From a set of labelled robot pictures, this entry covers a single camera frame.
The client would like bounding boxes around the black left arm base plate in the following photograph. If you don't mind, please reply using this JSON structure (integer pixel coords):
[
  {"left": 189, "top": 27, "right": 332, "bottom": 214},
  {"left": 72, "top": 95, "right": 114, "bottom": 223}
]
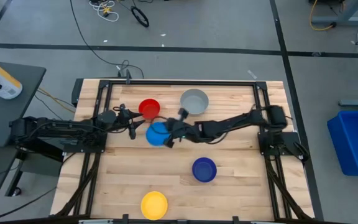
[{"left": 62, "top": 133, "right": 108, "bottom": 154}]

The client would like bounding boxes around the yellow floor cable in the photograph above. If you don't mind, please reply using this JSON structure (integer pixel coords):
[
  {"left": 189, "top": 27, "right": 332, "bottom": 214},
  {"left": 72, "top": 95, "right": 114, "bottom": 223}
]
[{"left": 309, "top": 0, "right": 337, "bottom": 32}]

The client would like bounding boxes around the coiled black cable ring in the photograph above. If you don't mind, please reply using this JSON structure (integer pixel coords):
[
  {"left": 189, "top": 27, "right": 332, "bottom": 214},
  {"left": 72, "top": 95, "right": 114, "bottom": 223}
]
[{"left": 130, "top": 6, "right": 150, "bottom": 28}]

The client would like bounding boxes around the grey plastic bowl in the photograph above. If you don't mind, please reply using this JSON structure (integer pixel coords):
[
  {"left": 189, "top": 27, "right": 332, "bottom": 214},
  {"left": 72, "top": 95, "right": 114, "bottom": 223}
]
[{"left": 180, "top": 88, "right": 209, "bottom": 116}]

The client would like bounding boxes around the light blue plastic bowl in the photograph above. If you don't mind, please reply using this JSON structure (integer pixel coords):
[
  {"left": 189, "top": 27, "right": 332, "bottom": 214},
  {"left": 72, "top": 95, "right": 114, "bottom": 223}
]
[{"left": 145, "top": 121, "right": 172, "bottom": 147}]

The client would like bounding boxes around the yellow plastic bowl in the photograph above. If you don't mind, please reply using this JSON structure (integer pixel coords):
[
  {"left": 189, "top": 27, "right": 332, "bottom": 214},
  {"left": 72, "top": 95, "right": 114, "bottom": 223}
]
[{"left": 140, "top": 190, "right": 169, "bottom": 221}]

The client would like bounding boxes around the red plastic bowl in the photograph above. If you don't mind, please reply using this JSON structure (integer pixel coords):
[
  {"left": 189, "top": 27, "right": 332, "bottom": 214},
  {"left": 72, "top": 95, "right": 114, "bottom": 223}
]
[{"left": 138, "top": 98, "right": 161, "bottom": 121}]

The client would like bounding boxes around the thin yellow wire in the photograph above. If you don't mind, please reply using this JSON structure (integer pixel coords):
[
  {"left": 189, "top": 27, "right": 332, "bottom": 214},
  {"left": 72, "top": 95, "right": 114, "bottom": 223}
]
[{"left": 37, "top": 87, "right": 76, "bottom": 114}]

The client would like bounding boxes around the dark grey side table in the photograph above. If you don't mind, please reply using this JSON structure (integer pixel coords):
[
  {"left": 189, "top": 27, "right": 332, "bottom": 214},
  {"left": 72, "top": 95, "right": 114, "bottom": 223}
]
[{"left": 0, "top": 60, "right": 47, "bottom": 147}]

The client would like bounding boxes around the grey desk leg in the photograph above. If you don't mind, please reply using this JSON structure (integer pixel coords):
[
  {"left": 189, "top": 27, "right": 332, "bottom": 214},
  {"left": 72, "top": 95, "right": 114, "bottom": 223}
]
[{"left": 310, "top": 0, "right": 358, "bottom": 27}]

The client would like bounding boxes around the blue plastic bin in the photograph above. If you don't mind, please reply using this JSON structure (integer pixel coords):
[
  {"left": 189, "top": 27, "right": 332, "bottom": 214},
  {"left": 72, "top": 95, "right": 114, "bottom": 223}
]
[{"left": 326, "top": 110, "right": 358, "bottom": 177}]

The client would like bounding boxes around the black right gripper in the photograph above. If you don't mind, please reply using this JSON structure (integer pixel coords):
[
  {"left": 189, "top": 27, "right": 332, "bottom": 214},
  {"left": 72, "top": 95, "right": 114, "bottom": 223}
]
[{"left": 165, "top": 108, "right": 199, "bottom": 149}]

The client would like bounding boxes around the black box on table edge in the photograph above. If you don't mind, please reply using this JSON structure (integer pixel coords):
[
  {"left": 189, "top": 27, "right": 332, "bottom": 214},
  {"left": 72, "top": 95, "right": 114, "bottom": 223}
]
[{"left": 71, "top": 78, "right": 85, "bottom": 107}]

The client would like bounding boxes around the black aluminium table frame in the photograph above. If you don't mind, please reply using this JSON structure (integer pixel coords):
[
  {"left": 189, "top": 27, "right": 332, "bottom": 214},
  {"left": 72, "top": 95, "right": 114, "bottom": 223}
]
[{"left": 53, "top": 78, "right": 315, "bottom": 222}]

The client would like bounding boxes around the black cable under table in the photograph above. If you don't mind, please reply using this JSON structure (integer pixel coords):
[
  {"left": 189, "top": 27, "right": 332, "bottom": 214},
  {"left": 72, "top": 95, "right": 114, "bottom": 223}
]
[{"left": 0, "top": 185, "right": 58, "bottom": 223}]

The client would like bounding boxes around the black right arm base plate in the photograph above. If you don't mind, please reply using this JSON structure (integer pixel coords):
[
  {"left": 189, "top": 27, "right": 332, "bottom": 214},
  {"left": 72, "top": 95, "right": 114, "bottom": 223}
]
[{"left": 257, "top": 131, "right": 301, "bottom": 157}]

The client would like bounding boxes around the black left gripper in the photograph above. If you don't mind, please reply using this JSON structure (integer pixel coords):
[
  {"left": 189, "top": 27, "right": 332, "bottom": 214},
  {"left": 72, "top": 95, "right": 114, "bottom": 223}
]
[{"left": 112, "top": 104, "right": 146, "bottom": 140}]

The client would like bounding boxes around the white cable bundle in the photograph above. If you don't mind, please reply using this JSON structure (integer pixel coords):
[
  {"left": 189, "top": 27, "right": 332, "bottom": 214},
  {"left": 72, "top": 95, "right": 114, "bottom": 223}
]
[{"left": 88, "top": 0, "right": 120, "bottom": 23}]

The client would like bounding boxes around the dark blue plastic bowl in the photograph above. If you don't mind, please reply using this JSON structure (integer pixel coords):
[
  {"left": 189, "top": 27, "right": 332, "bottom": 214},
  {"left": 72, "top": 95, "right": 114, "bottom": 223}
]
[{"left": 191, "top": 157, "right": 218, "bottom": 184}]

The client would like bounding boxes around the grey desk foot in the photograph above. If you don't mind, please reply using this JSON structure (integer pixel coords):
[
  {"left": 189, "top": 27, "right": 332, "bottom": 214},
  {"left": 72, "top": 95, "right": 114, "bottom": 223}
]
[{"left": 338, "top": 98, "right": 358, "bottom": 108}]

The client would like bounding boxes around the long black floor cable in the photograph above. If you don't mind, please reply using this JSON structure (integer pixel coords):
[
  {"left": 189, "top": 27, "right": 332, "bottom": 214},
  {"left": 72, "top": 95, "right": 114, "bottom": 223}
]
[{"left": 69, "top": 0, "right": 145, "bottom": 79}]

